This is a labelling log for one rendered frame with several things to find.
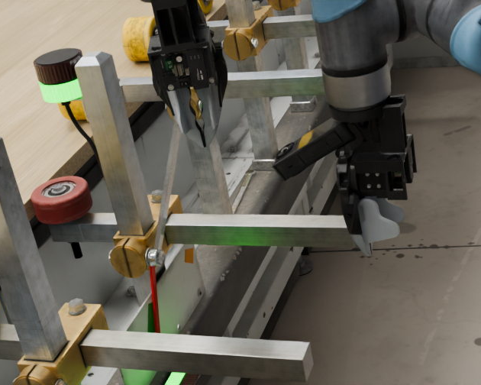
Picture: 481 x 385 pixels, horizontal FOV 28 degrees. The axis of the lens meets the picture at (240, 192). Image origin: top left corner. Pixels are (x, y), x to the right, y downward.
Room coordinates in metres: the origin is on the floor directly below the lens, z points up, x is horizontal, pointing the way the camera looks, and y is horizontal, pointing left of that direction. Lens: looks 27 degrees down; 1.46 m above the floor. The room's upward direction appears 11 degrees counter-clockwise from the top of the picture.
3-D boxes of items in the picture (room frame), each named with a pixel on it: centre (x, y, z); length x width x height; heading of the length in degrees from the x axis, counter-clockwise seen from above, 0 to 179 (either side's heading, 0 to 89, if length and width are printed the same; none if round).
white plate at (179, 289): (1.07, 0.13, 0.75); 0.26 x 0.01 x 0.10; 156
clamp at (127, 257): (1.13, 0.14, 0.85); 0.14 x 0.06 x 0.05; 156
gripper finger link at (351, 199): (1.01, -0.13, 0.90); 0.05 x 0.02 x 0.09; 156
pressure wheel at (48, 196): (1.20, 0.24, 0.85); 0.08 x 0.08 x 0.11
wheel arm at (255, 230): (1.12, 0.07, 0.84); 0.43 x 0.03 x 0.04; 66
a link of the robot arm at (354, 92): (1.02, -0.16, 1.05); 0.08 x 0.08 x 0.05
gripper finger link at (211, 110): (1.07, 0.02, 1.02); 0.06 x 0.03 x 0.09; 176
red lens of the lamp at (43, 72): (1.13, 0.19, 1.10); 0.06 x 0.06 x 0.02
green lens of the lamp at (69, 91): (1.13, 0.19, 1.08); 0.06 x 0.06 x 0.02
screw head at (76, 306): (0.95, 0.21, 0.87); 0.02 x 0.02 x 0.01
